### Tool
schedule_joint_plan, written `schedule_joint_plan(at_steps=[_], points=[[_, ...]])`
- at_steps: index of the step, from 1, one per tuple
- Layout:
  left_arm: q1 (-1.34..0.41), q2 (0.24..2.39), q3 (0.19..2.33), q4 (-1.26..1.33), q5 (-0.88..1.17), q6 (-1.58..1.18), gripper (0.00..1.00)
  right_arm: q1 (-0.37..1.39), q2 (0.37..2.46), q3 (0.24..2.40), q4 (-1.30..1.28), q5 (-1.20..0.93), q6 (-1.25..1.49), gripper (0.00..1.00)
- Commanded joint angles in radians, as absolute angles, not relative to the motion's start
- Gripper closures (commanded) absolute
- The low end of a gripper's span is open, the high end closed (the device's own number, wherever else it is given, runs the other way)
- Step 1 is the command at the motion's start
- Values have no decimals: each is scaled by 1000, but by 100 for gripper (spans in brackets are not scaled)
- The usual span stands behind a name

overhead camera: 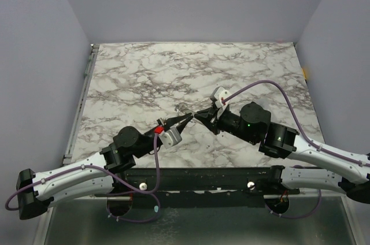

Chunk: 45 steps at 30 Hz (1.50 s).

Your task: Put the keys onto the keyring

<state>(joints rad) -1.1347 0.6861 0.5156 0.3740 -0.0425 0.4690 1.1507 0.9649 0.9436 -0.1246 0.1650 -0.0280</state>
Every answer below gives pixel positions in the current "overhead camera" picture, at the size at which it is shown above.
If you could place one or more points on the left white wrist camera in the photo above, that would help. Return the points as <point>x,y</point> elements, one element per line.
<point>170,138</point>

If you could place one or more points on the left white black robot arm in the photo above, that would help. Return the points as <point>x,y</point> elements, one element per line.
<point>100,173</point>

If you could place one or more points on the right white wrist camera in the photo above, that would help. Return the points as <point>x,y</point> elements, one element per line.
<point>217,96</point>

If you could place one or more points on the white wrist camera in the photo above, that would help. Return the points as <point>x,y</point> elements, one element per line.
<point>217,96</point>
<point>170,138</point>

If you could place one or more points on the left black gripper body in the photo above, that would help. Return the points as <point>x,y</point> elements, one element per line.
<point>165,123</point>

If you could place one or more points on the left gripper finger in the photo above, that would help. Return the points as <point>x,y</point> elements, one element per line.
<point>174,120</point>
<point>179,127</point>

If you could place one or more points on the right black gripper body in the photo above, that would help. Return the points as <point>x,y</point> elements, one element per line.
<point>215,119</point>

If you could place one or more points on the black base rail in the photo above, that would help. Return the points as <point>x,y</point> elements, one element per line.
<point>214,187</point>

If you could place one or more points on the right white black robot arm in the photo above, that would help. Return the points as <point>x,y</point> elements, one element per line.
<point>331,168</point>

